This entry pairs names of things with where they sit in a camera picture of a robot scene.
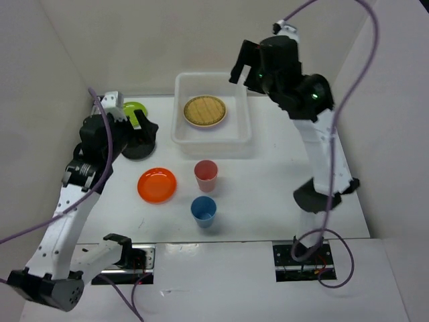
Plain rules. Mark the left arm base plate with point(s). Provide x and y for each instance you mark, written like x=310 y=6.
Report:
x=141 y=268

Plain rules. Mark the green plate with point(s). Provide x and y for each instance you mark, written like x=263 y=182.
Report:
x=129 y=110

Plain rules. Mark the beige plate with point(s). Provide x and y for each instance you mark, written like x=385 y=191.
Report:
x=226 y=115

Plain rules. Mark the pink plastic cup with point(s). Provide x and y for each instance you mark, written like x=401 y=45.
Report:
x=206 y=172

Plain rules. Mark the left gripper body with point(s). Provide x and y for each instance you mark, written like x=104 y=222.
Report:
x=122 y=129

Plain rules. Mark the orange plate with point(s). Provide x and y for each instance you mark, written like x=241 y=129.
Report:
x=157 y=185

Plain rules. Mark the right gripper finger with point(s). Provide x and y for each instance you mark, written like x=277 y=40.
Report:
x=248 y=56
x=253 y=82

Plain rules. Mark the blue plastic cup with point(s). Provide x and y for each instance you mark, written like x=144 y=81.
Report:
x=203 y=210

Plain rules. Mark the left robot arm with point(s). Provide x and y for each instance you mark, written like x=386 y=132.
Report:
x=52 y=277

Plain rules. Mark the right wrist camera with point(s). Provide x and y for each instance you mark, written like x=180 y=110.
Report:
x=282 y=28

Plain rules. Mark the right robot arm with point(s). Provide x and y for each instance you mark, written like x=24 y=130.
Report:
x=310 y=106

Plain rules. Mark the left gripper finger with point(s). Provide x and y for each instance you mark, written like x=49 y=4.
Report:
x=148 y=130
x=137 y=143

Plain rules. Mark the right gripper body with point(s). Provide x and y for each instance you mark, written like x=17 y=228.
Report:
x=269 y=86

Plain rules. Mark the clear plastic bin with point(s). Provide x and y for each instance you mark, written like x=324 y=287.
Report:
x=229 y=142

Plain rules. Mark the round bamboo mat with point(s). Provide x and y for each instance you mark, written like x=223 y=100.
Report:
x=203 y=110

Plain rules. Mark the black plate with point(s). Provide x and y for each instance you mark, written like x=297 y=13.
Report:
x=139 y=154

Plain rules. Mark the purple plate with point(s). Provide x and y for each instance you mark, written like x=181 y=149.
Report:
x=216 y=126

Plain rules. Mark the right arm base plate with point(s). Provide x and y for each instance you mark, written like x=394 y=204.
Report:
x=289 y=270

